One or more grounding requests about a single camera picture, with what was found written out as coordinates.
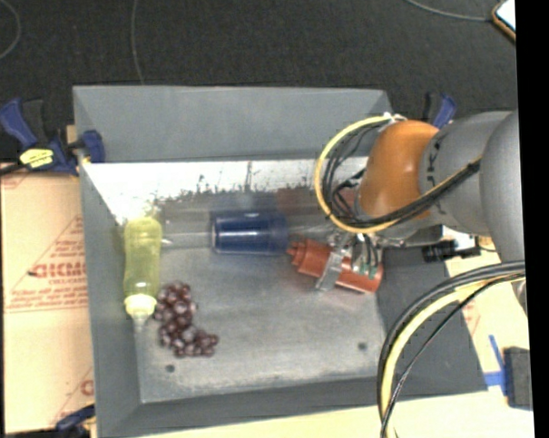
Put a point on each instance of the black cylinder on white bracket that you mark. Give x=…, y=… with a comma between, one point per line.
x=439, y=251

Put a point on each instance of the dark blue cup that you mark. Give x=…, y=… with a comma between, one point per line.
x=250, y=235

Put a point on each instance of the yellow-green plastic bottle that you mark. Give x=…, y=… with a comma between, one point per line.
x=142, y=255

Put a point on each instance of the purple toy grape bunch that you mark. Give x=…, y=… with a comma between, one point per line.
x=178, y=313

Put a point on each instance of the red-brown plastic bottle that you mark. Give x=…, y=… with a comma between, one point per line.
x=310, y=259

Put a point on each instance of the grey metal bin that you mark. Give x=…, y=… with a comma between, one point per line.
x=278, y=313

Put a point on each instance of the brown cardboard board, red print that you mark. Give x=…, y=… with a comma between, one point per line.
x=40, y=251

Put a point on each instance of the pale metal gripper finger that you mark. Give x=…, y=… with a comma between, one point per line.
x=330, y=271

